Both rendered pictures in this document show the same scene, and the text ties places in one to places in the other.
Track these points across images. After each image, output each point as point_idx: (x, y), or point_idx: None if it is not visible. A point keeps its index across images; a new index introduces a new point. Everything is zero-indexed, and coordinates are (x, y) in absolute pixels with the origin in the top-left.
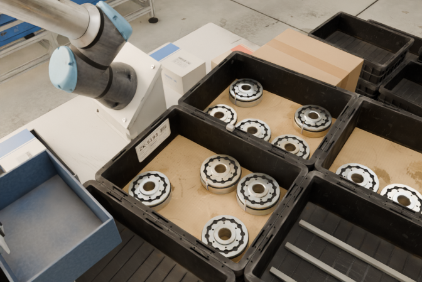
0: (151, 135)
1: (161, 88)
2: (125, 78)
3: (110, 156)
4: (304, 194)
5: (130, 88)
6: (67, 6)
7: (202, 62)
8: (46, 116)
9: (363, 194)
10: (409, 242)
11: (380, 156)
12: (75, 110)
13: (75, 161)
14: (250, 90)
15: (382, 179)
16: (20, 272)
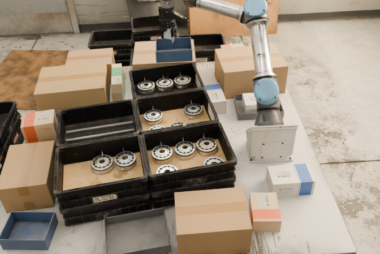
0: (210, 110)
1: (251, 139)
2: (261, 120)
3: (246, 133)
4: (136, 130)
5: (255, 123)
6: (257, 59)
7: (273, 183)
8: (299, 125)
9: (115, 136)
10: None
11: None
12: (296, 135)
13: (254, 123)
14: (210, 163)
15: (116, 173)
16: (168, 49)
